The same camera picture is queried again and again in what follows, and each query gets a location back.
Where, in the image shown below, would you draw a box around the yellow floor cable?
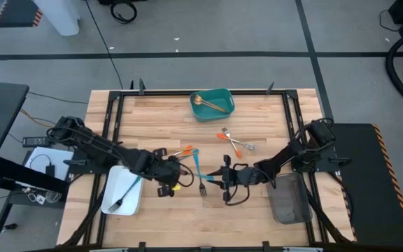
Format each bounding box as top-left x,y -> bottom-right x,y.
19,108 -> 54,129

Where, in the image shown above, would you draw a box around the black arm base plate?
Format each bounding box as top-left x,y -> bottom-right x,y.
63,157 -> 120,175
288,145 -> 353,173

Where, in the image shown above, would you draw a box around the teal plastic bin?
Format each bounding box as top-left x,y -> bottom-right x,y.
189,87 -> 236,123

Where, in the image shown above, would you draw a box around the white sheet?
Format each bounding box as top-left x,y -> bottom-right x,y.
24,146 -> 76,183

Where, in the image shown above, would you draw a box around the black coiled cable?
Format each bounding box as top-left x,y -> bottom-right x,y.
109,0 -> 139,25

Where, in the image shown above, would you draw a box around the black support beam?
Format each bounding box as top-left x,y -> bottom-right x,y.
0,155 -> 70,197

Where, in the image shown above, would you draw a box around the black cable bundle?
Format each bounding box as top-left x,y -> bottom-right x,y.
61,174 -> 106,246
304,188 -> 351,245

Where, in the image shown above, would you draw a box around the black looped gripper cable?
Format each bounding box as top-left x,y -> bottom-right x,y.
224,181 -> 251,207

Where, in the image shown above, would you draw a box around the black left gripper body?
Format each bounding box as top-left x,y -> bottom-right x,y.
136,148 -> 183,197

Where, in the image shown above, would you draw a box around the black aluminium table frame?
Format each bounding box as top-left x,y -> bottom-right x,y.
82,89 -> 328,248

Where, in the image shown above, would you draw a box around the small black hazard-striped mat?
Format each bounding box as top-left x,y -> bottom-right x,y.
0,0 -> 44,29

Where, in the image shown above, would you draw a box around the silver fork with orange handle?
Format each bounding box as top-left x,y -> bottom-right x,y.
221,127 -> 243,160
171,144 -> 193,158
216,133 -> 258,151

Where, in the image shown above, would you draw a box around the white plastic bin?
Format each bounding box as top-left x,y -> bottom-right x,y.
100,164 -> 144,216

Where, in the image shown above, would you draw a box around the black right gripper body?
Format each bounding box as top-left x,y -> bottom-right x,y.
222,155 -> 262,202

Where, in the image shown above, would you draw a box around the black power strip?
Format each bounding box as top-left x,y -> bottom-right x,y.
22,136 -> 51,148

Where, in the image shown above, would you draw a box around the long black floor cable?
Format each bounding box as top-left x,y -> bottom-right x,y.
83,0 -> 125,90

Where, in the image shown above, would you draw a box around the large black hazard-striped mat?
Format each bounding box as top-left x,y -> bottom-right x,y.
328,122 -> 403,249

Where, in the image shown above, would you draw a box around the thin black floor cable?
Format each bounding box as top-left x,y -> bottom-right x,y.
27,90 -> 90,105

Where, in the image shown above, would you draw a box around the clear safety glasses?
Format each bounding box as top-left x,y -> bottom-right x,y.
26,190 -> 63,206

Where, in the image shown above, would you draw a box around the white cylindrical post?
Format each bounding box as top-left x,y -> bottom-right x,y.
32,0 -> 82,37

